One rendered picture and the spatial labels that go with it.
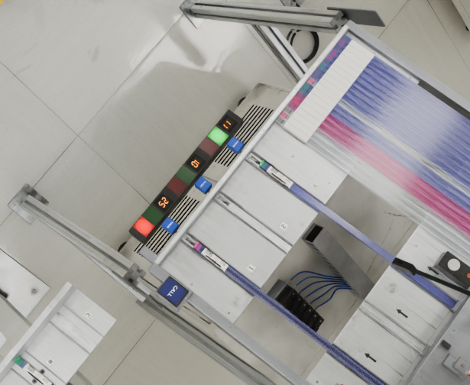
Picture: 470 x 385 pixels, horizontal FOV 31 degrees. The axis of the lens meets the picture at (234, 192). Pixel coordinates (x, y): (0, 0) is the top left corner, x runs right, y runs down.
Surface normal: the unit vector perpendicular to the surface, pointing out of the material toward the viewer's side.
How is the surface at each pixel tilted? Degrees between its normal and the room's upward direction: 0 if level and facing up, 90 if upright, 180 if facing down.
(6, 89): 0
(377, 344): 44
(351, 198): 0
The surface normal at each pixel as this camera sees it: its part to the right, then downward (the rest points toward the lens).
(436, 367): 0.00, -0.25
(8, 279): 0.55, 0.22
